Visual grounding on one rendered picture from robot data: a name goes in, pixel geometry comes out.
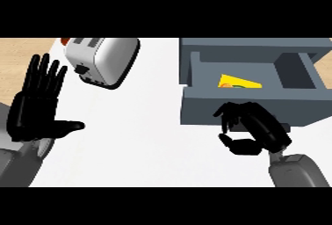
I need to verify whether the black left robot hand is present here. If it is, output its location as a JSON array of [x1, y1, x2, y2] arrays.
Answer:
[[6, 53, 87, 143]]

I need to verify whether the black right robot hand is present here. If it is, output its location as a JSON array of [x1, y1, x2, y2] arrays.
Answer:
[[211, 101, 294, 156]]

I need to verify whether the grey drawer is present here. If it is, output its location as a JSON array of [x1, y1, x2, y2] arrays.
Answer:
[[179, 51, 332, 127]]

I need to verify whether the yellow cheese wedge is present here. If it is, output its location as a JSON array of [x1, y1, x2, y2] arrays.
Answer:
[[217, 74, 263, 89]]

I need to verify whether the white toaster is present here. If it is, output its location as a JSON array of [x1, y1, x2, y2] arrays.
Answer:
[[64, 38, 142, 91]]

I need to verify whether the grey cabinet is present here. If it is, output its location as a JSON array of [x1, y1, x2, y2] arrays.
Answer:
[[179, 38, 332, 86]]

